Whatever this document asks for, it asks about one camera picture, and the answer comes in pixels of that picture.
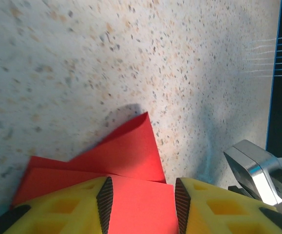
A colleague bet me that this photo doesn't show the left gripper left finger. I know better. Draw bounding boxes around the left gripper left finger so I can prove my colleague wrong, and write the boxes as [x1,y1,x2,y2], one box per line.
[0,176,114,234]

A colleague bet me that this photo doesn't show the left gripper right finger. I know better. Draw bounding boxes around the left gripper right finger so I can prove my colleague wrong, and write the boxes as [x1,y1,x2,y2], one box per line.
[174,177,282,234]

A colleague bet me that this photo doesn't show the red cloth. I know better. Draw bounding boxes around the red cloth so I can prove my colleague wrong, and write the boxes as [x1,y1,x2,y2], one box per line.
[10,112,180,234]

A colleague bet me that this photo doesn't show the blue table border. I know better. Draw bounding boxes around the blue table border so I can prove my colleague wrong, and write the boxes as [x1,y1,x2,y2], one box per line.
[265,0,282,151]

